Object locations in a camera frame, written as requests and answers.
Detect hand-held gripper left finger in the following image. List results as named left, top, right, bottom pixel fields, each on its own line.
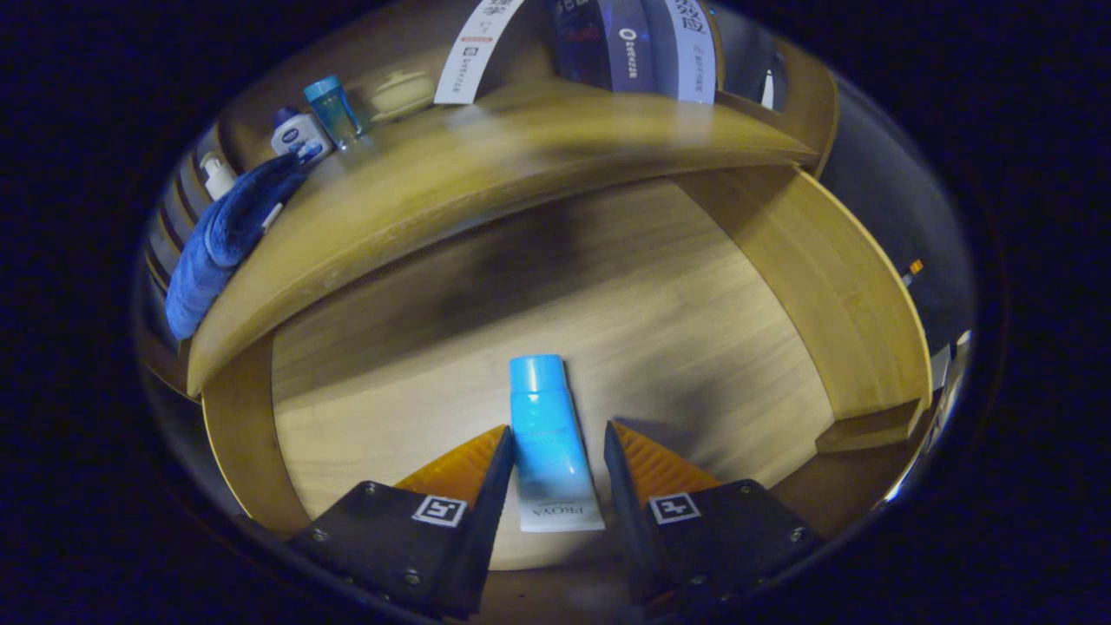
left=286, top=424, right=517, bottom=622

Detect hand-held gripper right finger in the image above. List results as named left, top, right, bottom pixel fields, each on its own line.
left=602, top=419, right=825, bottom=619

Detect light blue cosmetic tube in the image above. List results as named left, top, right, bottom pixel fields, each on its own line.
left=508, top=353, right=607, bottom=533

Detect wooden drawer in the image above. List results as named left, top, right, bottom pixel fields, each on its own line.
left=201, top=165, right=934, bottom=574

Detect wooden countertop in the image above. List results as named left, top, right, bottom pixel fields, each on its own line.
left=187, top=78, right=821, bottom=400

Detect wooden cabinet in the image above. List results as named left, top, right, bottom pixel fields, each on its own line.
left=135, top=0, right=841, bottom=405

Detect blue rolled towel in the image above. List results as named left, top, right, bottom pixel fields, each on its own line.
left=165, top=148, right=322, bottom=341

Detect white bottle with blue cap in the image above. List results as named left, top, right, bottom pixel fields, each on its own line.
left=270, top=106, right=334, bottom=166

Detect beige lidded ceramic cup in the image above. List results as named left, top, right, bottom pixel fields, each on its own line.
left=369, top=69, right=437, bottom=122

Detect white pump bottle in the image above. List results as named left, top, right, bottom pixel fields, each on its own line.
left=200, top=152, right=237, bottom=201

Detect clear blue bottle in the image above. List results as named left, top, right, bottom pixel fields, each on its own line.
left=303, top=75, right=370, bottom=150

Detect lavender book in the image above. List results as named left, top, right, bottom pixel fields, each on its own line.
left=647, top=0, right=718, bottom=105

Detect white book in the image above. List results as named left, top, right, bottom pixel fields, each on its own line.
left=432, top=0, right=526, bottom=107

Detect dark blue book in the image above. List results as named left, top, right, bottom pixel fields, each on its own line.
left=547, top=0, right=658, bottom=94

